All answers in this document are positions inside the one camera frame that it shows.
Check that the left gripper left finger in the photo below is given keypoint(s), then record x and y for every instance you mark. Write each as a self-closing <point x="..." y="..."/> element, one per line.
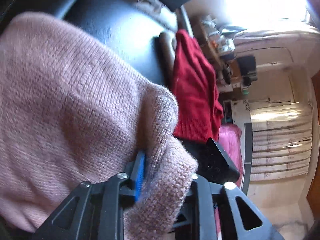
<point x="96" y="211"/>

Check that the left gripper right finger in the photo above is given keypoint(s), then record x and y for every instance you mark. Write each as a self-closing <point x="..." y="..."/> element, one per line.
<point x="215" y="207"/>

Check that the pink knitted sweater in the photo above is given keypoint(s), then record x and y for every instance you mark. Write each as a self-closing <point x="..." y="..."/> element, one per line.
<point x="72" y="110"/>

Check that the pink ruffled fabric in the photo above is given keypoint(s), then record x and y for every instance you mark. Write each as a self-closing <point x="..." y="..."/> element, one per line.
<point x="229" y="139"/>

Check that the red knitted sweater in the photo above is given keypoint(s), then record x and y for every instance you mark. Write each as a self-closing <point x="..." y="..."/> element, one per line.
<point x="194" y="86"/>

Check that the cluttered wooden desk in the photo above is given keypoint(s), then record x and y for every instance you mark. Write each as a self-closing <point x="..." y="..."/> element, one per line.
<point x="232" y="70"/>

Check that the black leather sofa seat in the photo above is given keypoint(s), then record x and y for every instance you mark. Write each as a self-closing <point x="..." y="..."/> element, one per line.
<point x="132" y="34"/>

